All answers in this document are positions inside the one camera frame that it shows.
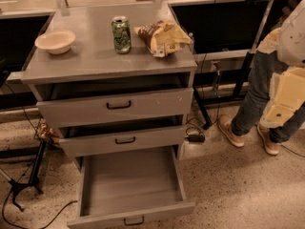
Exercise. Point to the grey open bottom drawer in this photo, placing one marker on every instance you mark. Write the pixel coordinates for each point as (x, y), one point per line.
(130, 188)

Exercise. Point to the clear water bottle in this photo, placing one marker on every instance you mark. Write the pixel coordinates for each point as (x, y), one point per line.
(191, 46)

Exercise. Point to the brown yellow chip bag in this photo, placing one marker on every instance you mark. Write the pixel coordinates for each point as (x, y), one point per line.
(163, 37)

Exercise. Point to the grey drawer cabinet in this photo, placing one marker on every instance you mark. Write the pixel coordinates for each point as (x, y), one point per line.
(92, 67)

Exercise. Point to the black power adapter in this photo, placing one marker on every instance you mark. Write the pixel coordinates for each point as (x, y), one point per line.
(196, 138)

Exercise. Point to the green soda can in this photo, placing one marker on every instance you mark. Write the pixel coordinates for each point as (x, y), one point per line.
(121, 34)

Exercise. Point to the white ceramic bowl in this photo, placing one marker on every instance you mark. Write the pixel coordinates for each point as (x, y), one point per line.
(55, 42)

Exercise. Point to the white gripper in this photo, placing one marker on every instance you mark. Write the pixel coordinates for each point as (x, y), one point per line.
(293, 41)

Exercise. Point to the grey top drawer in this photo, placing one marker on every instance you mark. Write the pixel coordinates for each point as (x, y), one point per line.
(111, 108)

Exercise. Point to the grey middle drawer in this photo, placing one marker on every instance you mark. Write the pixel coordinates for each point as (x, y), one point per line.
(118, 142)

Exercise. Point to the person in jeans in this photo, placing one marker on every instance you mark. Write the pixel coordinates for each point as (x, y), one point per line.
(253, 105)

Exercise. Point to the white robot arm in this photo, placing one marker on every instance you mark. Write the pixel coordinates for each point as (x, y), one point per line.
(287, 90)

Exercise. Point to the black tripod stand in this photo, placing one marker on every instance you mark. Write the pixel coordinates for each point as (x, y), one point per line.
(33, 181)

